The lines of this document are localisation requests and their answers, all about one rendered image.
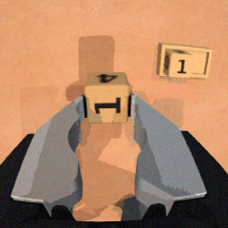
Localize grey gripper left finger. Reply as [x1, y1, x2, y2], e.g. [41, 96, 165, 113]
[0, 94, 87, 228]

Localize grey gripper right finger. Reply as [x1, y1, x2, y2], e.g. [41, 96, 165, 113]
[128, 94, 228, 228]

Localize tan cube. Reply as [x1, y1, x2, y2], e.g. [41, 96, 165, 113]
[85, 72, 129, 124]
[163, 48, 194, 78]

